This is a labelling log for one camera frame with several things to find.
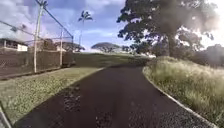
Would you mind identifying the flat-topped tree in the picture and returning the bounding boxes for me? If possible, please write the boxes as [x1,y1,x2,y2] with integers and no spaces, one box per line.
[90,41,122,54]
[54,41,86,53]

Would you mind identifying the dark asphalt path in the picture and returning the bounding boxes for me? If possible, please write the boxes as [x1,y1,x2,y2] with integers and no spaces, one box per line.
[13,62,220,128]

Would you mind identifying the tall palm tree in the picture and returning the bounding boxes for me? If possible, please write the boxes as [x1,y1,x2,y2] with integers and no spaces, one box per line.
[77,9,94,53]

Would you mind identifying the large dark spreading tree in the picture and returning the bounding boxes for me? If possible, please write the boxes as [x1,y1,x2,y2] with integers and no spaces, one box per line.
[116,0,222,60]

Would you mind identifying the pale kerb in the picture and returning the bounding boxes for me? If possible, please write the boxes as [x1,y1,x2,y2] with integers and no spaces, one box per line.
[142,65,220,128]

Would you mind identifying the short green grass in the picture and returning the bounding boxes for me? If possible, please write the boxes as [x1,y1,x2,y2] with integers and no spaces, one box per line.
[0,52,148,125]

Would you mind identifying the dark bushes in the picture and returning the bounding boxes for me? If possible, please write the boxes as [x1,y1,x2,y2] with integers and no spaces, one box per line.
[189,43,224,68]

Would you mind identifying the chain-link fence with tall poles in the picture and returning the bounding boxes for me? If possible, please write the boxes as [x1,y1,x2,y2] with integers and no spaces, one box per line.
[0,0,76,80]

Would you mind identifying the low building with white wall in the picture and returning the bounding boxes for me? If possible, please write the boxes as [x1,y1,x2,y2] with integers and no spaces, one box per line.
[0,37,30,53]

